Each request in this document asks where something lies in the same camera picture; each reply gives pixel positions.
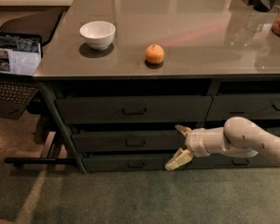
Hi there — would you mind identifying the black bar stand base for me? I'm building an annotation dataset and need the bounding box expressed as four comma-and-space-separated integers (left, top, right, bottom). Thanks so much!
4, 157, 77, 167

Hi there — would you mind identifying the white ceramic bowl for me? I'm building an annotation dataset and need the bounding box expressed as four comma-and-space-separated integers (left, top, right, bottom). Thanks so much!
79, 21, 116, 50

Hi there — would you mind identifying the orange mandarin fruit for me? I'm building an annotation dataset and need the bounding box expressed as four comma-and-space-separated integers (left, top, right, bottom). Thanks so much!
145, 45, 164, 64

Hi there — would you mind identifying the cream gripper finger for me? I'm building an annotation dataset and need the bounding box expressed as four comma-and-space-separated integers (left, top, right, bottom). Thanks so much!
175, 124, 191, 137
165, 148, 193, 171

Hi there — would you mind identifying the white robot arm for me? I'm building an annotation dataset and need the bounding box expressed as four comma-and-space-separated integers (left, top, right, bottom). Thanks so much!
165, 117, 280, 171

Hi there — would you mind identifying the open black laptop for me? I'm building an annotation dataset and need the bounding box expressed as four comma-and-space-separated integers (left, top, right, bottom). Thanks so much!
0, 32, 42, 119

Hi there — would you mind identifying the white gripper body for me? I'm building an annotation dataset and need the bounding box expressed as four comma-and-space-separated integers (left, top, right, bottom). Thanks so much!
185, 128, 210, 158

